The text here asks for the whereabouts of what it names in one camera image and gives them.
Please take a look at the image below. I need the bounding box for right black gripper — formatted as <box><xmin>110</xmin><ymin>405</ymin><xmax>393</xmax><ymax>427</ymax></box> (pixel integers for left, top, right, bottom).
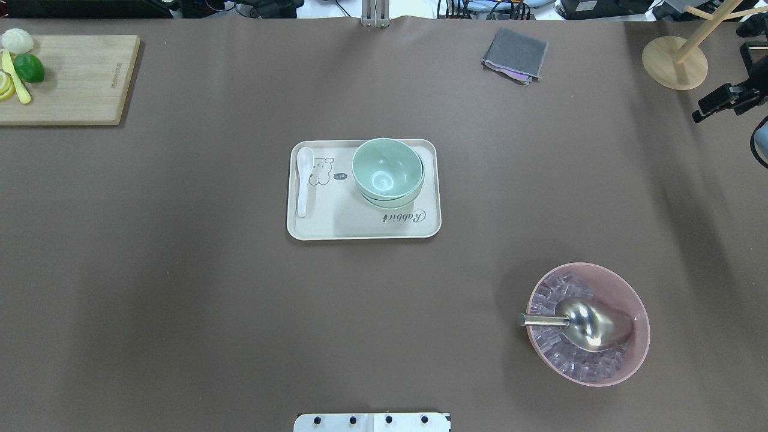
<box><xmin>691</xmin><ymin>13</ymin><xmax>767</xmax><ymax>124</ymax></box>

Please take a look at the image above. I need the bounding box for green bowl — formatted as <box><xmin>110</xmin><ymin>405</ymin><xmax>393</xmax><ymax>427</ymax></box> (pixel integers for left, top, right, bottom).
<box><xmin>362</xmin><ymin>192</ymin><xmax>420</xmax><ymax>209</ymax></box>
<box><xmin>353</xmin><ymin>157</ymin><xmax>425</xmax><ymax>209</ymax></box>
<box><xmin>352</xmin><ymin>137</ymin><xmax>425</xmax><ymax>200</ymax></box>

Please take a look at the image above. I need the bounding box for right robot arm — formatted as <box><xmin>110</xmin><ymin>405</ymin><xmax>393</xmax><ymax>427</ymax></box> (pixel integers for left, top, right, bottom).
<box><xmin>692</xmin><ymin>12</ymin><xmax>767</xmax><ymax>169</ymax></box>

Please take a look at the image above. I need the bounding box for wooden mug tree stand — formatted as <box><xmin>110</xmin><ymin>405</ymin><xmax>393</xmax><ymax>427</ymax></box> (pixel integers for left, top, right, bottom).
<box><xmin>642</xmin><ymin>1</ymin><xmax>767</xmax><ymax>91</ymax></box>

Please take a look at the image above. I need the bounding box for grey purple folded cloth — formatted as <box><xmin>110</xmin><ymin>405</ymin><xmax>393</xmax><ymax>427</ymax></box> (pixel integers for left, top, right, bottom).
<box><xmin>481</xmin><ymin>28</ymin><xmax>549</xmax><ymax>85</ymax></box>

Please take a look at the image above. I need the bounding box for pink bowl with ice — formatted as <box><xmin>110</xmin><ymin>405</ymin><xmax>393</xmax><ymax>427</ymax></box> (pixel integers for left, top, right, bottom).
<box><xmin>526</xmin><ymin>262</ymin><xmax>650</xmax><ymax>388</ymax></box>

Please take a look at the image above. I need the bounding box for green bowl on tray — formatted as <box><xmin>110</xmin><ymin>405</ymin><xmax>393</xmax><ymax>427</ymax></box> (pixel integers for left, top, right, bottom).
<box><xmin>362</xmin><ymin>192</ymin><xmax>420</xmax><ymax>209</ymax></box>

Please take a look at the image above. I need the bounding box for cream rabbit serving tray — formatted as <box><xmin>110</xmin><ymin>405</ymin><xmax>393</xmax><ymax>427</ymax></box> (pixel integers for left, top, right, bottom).
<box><xmin>286</xmin><ymin>139</ymin><xmax>442</xmax><ymax>241</ymax></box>

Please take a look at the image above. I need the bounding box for white ceramic spoon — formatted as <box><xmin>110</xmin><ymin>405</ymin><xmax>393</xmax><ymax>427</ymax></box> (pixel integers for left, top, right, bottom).
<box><xmin>296</xmin><ymin>146</ymin><xmax>314</xmax><ymax>218</ymax></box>

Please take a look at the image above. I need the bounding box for wooden cutting board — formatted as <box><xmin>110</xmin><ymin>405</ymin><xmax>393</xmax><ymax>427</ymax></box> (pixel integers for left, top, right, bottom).
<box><xmin>1</xmin><ymin>35</ymin><xmax>140</xmax><ymax>126</ymax></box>

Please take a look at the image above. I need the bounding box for green lime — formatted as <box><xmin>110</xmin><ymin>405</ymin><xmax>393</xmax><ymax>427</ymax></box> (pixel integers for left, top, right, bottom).
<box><xmin>12</xmin><ymin>53</ymin><xmax>46</xmax><ymax>83</ymax></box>

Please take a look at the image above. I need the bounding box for white garlic bulb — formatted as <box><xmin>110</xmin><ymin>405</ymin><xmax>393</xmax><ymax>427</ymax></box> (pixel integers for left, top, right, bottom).
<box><xmin>1</xmin><ymin>28</ymin><xmax>35</xmax><ymax>54</ymax></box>

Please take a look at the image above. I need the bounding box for yellow plastic knife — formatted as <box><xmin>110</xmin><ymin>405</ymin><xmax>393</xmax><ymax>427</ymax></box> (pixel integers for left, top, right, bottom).
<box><xmin>2</xmin><ymin>49</ymin><xmax>31</xmax><ymax>104</ymax></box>

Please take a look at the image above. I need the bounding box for lemon slice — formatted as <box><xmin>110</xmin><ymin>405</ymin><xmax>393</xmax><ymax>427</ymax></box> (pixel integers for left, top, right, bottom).
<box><xmin>0</xmin><ymin>71</ymin><xmax>16</xmax><ymax>100</ymax></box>

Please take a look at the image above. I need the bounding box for metal frame post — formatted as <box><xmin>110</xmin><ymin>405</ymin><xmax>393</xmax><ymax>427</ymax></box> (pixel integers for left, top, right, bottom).
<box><xmin>360</xmin><ymin>0</ymin><xmax>390</xmax><ymax>28</ymax></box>

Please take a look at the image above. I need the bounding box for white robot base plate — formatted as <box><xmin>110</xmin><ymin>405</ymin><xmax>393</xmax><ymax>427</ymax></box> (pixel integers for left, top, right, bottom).
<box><xmin>293</xmin><ymin>411</ymin><xmax>452</xmax><ymax>431</ymax></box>

